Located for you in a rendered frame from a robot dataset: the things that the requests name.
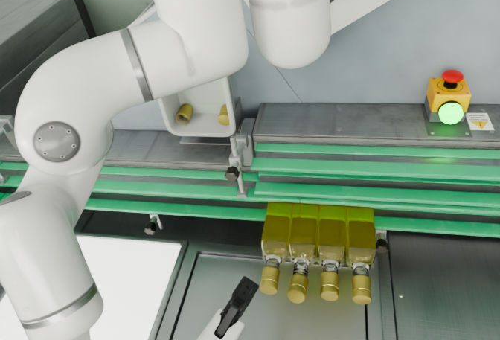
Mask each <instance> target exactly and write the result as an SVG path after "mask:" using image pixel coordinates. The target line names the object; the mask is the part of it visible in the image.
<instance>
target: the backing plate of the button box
mask: <svg viewBox="0 0 500 340"><path fill-rule="evenodd" d="M421 108H422V111H423V117H424V121H425V125H426V130H427V134H428V137H451V138H473V136H472V133H471V131H470V128H469V124H468V123H467V119H466V117H465V120H464V122H457V123H455V124H446V123H444V122H429V119H428V116H427V113H426V107H425V104H421Z"/></svg>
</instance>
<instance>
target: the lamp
mask: <svg viewBox="0 0 500 340"><path fill-rule="evenodd" d="M437 112H438V115H439V117H440V119H441V120H442V121H443V122H444V123H446V124H455V123H457V122H459V120H460V119H462V117H463V114H464V113H463V109H462V106H461V104H460V103H459V102H457V101H454V100H450V101H447V102H445V103H442V104H441V105H440V106H439V108H438V111H437Z"/></svg>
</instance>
